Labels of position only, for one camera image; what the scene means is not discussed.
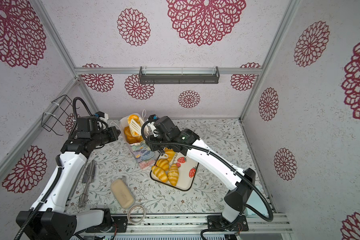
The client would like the croissant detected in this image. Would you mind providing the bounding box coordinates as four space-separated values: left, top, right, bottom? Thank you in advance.
156 159 170 172
127 115 140 124
152 166 169 183
164 148 177 163
167 164 179 187

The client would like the floral white paper bag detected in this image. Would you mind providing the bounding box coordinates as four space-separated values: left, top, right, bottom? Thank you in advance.
108 114 158 169

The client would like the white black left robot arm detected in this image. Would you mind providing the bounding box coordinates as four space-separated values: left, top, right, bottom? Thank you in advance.
15 97 121 240

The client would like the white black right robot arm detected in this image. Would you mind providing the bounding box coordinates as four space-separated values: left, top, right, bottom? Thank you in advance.
129 115 274 235

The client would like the beige oval bread loaf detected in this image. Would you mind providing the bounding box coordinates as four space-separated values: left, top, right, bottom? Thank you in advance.
111 179 135 209

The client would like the metal whisk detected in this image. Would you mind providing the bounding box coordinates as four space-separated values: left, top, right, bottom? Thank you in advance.
78 160 97 208

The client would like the white strawberry tray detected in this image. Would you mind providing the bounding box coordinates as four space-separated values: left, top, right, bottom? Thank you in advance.
150 153 199 192

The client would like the clear tape roll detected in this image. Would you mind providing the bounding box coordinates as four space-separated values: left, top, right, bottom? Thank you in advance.
127 205 147 225

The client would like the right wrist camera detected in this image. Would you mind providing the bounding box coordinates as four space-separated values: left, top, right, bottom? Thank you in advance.
154 116 176 134

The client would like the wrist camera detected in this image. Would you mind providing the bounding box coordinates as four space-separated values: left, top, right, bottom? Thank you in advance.
154 116 176 134
77 116 99 139

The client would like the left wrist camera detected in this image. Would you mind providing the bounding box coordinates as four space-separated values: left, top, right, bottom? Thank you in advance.
77 116 99 139

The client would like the black wire wall holder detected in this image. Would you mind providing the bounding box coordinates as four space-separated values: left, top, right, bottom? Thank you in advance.
40 95 76 136

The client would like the black wall shelf rack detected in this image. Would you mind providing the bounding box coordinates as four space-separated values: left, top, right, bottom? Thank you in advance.
138 67 221 85

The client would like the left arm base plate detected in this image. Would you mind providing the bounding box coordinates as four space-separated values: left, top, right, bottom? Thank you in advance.
85 215 128 233

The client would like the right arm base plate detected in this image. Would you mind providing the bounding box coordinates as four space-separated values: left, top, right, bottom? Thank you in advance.
207 214 249 232

